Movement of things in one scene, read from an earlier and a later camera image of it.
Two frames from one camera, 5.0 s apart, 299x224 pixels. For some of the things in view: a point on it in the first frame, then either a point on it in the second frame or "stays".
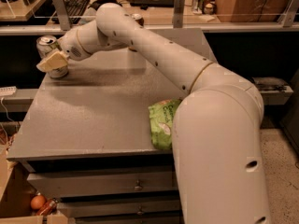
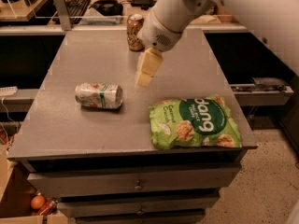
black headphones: x=96 y=4 stays
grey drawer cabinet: x=86 y=141 stays
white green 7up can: x=46 y=46 -> x=101 y=95
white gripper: x=70 y=48 -> x=156 y=34
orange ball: x=37 y=202 stays
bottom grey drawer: x=157 y=218 stays
